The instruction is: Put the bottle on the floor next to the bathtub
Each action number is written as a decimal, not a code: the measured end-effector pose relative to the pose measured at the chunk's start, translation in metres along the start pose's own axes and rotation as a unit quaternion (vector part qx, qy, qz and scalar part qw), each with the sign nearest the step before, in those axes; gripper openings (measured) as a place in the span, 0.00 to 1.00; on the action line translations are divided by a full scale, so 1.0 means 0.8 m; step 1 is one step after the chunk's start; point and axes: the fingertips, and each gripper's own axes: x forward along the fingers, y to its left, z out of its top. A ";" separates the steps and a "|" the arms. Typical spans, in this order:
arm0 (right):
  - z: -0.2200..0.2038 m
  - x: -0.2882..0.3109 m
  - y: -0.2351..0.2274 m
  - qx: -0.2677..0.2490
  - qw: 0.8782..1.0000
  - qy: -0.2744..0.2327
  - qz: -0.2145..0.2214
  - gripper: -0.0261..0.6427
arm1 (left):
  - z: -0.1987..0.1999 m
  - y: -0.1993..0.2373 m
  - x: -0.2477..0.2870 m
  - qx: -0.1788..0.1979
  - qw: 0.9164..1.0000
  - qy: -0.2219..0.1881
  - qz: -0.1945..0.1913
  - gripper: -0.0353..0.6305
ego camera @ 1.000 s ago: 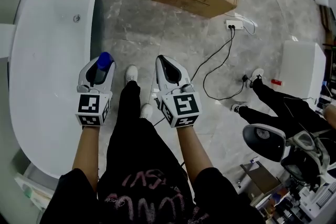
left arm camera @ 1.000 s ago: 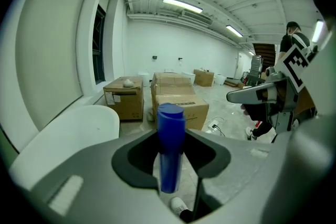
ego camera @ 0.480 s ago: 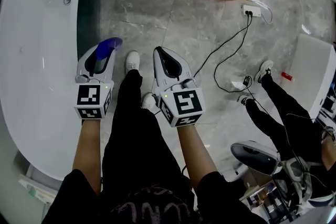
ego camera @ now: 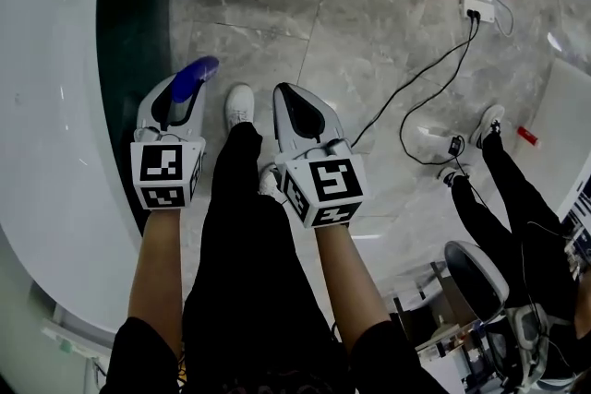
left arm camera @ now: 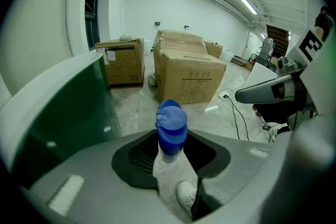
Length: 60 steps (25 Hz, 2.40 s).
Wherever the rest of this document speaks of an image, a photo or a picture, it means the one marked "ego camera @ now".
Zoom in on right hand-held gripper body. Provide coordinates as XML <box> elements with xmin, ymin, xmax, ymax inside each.
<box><xmin>274</xmin><ymin>137</ymin><xmax>369</xmax><ymax>230</ymax></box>

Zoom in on person's black top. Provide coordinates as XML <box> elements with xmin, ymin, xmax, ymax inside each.
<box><xmin>98</xmin><ymin>316</ymin><xmax>450</xmax><ymax>394</ymax></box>

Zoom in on person's left forearm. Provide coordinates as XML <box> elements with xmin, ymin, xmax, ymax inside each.
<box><xmin>127</xmin><ymin>207</ymin><xmax>187</xmax><ymax>352</ymax></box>

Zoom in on white power strip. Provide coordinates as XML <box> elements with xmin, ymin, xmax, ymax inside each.
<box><xmin>458</xmin><ymin>0</ymin><xmax>498</xmax><ymax>25</ymax></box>

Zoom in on white power strip cable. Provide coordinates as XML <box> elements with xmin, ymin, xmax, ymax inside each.
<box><xmin>477</xmin><ymin>0</ymin><xmax>515</xmax><ymax>39</ymax></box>

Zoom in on white green label tag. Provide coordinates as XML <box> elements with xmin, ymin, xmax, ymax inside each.
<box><xmin>40</xmin><ymin>321</ymin><xmax>102</xmax><ymax>357</ymax></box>

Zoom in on looped black power cable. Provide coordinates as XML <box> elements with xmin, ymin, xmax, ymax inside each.
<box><xmin>398</xmin><ymin>16</ymin><xmax>481</xmax><ymax>166</ymax></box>

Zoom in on red and white bottle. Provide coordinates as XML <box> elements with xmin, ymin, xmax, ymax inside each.
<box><xmin>516</xmin><ymin>125</ymin><xmax>542</xmax><ymax>148</ymax></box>

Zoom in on person's white shoe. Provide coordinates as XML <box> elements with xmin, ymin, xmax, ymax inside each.
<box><xmin>469</xmin><ymin>103</ymin><xmax>507</xmax><ymax>150</ymax></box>
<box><xmin>223</xmin><ymin>82</ymin><xmax>257</xmax><ymax>137</ymax></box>
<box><xmin>437</xmin><ymin>162</ymin><xmax>475</xmax><ymax>187</ymax></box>
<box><xmin>258</xmin><ymin>165</ymin><xmax>290</xmax><ymax>205</ymax></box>

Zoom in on white bathtub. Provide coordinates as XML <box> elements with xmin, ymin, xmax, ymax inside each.
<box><xmin>0</xmin><ymin>0</ymin><xmax>173</xmax><ymax>334</ymax></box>

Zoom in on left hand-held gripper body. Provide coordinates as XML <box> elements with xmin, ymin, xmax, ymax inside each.
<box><xmin>130</xmin><ymin>126</ymin><xmax>207</xmax><ymax>211</ymax></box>

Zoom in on cluttered equipment rack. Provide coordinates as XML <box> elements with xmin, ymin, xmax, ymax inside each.
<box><xmin>390</xmin><ymin>260</ymin><xmax>513</xmax><ymax>394</ymax></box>

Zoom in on person's right forearm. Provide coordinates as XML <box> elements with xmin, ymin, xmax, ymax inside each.
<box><xmin>315</xmin><ymin>223</ymin><xmax>394</xmax><ymax>345</ymax></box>

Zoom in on person's black trousers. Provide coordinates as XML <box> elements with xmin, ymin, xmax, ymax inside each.
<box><xmin>181</xmin><ymin>121</ymin><xmax>344</xmax><ymax>394</ymax></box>

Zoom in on blue object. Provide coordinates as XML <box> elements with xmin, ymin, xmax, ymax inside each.
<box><xmin>171</xmin><ymin>55</ymin><xmax>221</xmax><ymax>105</ymax></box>

